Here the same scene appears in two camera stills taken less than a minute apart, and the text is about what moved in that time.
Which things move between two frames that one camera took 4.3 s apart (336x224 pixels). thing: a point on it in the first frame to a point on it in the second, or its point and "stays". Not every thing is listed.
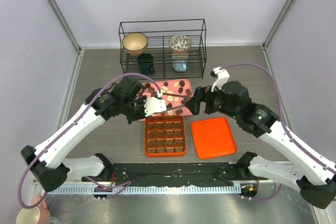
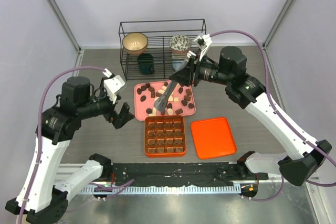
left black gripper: (142, 100) to (118, 119)
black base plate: (176, 173) stays
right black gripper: (200, 93) to (186, 76)
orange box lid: (212, 137) stays
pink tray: (176, 92) stays
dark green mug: (146, 62) stays
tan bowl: (135, 43) stays
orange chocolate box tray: (165, 136) stays
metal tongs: (170, 95) to (161, 103)
